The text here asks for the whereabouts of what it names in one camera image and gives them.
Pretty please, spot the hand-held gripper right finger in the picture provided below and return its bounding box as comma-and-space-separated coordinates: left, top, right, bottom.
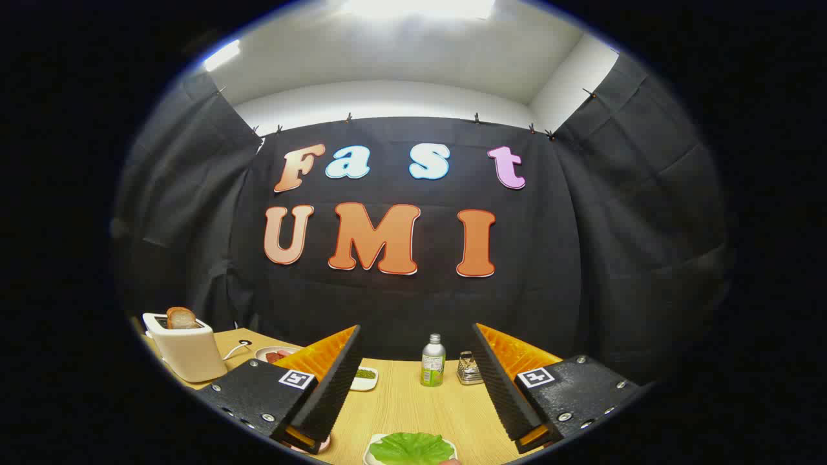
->
472, 323, 640, 455

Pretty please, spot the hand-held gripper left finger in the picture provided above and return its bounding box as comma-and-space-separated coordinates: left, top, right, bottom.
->
196, 324, 362, 455

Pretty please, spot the green lettuce leaf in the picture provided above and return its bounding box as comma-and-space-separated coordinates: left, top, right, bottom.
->
369, 432, 455, 465

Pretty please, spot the pink round plate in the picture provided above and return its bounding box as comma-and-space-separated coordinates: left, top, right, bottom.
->
288, 436, 331, 454

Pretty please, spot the white square plate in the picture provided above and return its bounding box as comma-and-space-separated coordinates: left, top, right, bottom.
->
362, 433, 458, 465

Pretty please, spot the green label bottle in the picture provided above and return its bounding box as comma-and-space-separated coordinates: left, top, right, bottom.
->
421, 334, 446, 388

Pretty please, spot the beige round plate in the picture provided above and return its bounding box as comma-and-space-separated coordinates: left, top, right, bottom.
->
255, 346, 303, 364

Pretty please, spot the black backdrop cloth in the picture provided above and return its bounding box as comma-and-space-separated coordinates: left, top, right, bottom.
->
110, 52, 737, 388

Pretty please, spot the cream white toaster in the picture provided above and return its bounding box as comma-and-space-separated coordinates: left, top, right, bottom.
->
142, 313, 229, 383

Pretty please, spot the metal wire utensil holder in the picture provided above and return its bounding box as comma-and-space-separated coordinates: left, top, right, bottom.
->
457, 351, 484, 386

